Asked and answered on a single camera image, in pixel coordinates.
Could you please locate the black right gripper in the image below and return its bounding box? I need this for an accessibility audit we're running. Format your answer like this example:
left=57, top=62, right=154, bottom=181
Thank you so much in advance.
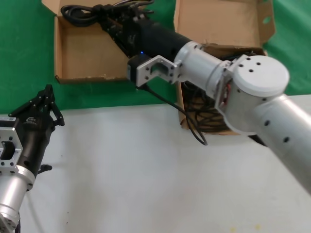
left=100, top=3, right=192, bottom=64

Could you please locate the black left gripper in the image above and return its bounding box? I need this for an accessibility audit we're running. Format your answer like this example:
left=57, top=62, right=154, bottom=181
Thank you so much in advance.
left=8, top=83, right=66, bottom=177

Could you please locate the smaller brown cardboard box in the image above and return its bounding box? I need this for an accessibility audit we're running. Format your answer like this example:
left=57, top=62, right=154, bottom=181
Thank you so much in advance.
left=41, top=0, right=151, bottom=85

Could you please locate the larger brown cardboard box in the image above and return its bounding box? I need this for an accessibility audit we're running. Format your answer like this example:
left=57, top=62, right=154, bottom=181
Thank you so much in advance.
left=173, top=0, right=277, bottom=135

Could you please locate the green table cloth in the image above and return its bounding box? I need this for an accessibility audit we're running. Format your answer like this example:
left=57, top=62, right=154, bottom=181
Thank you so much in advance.
left=0, top=0, right=311, bottom=111

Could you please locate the aluminium left wrist camera mount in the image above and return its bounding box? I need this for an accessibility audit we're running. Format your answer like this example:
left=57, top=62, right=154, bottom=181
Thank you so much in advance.
left=0, top=116, right=24, bottom=175

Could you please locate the aluminium wrist camera mount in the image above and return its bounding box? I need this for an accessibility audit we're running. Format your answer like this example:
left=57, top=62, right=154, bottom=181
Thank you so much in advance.
left=0, top=116, right=24, bottom=175
left=135, top=55, right=183, bottom=87

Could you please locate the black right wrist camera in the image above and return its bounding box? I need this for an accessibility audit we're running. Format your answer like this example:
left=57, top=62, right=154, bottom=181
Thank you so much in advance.
left=127, top=54, right=150, bottom=87

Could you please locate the aluminium right wrist camera mount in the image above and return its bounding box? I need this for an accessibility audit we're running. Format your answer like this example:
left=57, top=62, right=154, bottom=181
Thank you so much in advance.
left=135, top=55, right=183, bottom=87

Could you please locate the small black cable connector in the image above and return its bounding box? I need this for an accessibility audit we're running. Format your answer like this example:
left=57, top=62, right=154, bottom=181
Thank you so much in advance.
left=36, top=164, right=53, bottom=174

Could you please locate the thin black camera cable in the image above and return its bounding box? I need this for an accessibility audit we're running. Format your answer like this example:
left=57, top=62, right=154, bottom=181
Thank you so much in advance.
left=135, top=83, right=209, bottom=146

